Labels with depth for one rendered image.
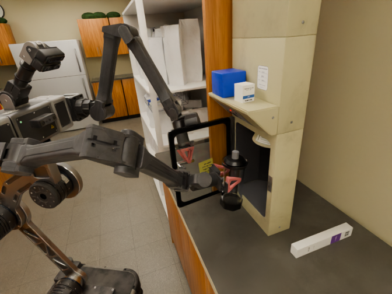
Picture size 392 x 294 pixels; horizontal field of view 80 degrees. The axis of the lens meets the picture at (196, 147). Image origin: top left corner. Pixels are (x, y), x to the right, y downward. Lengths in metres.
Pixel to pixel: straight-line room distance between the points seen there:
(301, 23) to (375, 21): 0.39
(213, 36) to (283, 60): 0.38
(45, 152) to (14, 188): 0.86
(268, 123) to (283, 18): 0.30
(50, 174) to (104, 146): 0.67
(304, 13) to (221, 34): 0.38
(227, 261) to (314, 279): 0.30
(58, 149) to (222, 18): 0.78
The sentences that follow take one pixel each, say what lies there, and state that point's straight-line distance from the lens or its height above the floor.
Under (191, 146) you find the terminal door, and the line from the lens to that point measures 1.02.
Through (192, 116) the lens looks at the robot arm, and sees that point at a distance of 1.06.
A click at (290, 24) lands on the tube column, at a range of 0.78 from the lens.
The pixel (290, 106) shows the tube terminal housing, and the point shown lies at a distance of 0.84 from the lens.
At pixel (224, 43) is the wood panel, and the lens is 1.08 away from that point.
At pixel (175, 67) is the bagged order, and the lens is 1.96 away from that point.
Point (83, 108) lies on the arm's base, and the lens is 1.25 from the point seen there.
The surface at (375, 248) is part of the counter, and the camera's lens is 1.21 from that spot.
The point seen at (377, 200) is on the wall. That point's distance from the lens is 1.23.
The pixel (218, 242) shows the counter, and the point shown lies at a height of 0.94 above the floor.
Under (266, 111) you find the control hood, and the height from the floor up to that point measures 1.50.
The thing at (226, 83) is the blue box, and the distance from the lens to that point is 0.90.
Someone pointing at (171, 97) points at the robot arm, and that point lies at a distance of 1.06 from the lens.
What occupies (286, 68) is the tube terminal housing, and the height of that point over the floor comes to 1.62.
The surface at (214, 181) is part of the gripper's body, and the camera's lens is 0.96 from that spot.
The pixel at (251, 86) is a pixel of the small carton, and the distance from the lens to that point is 0.84.
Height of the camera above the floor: 1.74
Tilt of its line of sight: 26 degrees down
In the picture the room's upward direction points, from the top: 4 degrees counter-clockwise
